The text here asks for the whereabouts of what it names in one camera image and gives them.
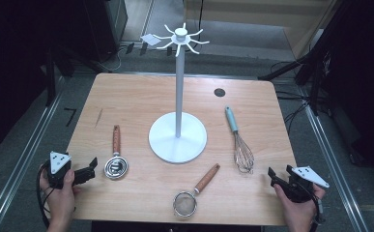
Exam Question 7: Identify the white floor cable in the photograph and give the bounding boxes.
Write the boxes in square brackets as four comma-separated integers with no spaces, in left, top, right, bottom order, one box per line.
[98,47,124,73]

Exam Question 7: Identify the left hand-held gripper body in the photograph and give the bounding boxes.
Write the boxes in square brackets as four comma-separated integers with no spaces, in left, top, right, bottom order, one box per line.
[47,151,76,189]

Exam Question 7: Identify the person's left hand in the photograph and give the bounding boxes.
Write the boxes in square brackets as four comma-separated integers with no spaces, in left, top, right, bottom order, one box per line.
[39,163,82,225]

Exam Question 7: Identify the whisk with blue handle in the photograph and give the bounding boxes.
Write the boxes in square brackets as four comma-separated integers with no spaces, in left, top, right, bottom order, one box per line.
[224,105,256,175]

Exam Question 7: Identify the black cabinet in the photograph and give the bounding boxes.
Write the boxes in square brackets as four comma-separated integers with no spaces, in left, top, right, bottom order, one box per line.
[83,0,129,64]

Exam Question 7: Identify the metal floor rail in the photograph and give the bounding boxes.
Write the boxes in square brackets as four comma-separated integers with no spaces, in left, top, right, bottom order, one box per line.
[299,86,370,232]
[0,76,67,232]

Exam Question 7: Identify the person's right hand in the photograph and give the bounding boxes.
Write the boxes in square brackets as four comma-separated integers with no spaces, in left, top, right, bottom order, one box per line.
[273,184,326,227]

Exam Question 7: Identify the black floor cables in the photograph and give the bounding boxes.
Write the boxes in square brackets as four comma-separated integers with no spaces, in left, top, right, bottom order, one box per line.
[271,60,314,134]

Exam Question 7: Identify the white utensil rack stand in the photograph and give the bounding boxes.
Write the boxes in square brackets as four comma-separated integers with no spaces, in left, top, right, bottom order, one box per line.
[148,22,211,164]

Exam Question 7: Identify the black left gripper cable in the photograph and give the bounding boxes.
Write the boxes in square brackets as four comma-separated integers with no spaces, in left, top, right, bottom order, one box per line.
[35,163,53,229]

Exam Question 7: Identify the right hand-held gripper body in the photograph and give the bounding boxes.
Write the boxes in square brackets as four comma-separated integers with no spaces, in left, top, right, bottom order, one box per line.
[284,164,331,204]

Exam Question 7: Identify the black metal stand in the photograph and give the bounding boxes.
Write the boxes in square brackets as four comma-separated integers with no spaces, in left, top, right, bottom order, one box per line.
[257,0,353,117]
[43,44,67,108]

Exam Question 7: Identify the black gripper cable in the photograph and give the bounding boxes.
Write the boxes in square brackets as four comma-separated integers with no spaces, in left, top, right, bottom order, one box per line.
[309,192,327,232]
[35,163,53,229]

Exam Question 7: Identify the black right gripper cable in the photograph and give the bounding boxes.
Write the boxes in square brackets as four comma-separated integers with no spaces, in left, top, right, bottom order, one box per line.
[309,192,327,232]

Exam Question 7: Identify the mesh strainer with wooden handle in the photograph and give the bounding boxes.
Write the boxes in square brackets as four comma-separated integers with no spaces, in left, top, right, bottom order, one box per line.
[172,162,221,218]

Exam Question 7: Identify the white paper card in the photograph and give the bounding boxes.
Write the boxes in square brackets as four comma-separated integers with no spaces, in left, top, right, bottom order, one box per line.
[140,33,162,46]

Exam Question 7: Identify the black hanging cable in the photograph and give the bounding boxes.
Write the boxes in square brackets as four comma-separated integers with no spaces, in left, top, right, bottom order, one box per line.
[197,0,206,35]

